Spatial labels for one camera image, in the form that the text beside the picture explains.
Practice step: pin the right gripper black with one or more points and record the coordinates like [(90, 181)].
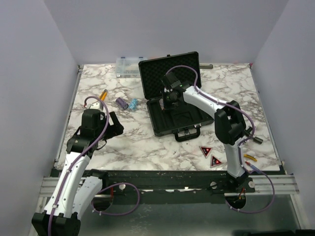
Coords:
[(166, 105)]

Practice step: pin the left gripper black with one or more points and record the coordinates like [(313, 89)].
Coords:
[(115, 129)]

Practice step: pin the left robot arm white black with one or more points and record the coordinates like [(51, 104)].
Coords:
[(71, 197)]

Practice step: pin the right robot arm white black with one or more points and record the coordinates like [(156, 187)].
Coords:
[(228, 118)]

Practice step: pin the black poker set case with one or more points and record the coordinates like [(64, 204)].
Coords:
[(185, 121)]

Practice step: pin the purple poker chip stack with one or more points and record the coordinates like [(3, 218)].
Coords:
[(122, 103)]

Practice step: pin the light blue poker chip stack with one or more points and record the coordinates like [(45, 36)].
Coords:
[(133, 104)]

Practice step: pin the dark metal cylinder rod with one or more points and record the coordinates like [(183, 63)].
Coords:
[(206, 66)]

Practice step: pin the clear plastic organizer box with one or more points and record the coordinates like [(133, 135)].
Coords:
[(127, 67)]

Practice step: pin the upper triangular red black card box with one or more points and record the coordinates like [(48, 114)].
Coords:
[(206, 151)]

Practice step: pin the triangular red black card box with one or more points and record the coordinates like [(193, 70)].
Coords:
[(206, 151), (215, 161)]

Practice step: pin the lower triangular red black card box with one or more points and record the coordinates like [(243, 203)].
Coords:
[(215, 161)]

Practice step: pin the small red blue screwdriver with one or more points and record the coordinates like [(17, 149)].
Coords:
[(253, 167)]

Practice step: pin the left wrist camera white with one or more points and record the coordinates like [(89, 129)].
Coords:
[(97, 106)]

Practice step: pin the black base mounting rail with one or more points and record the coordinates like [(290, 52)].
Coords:
[(186, 187)]

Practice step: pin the yellow handled pliers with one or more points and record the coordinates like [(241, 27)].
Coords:
[(250, 157)]

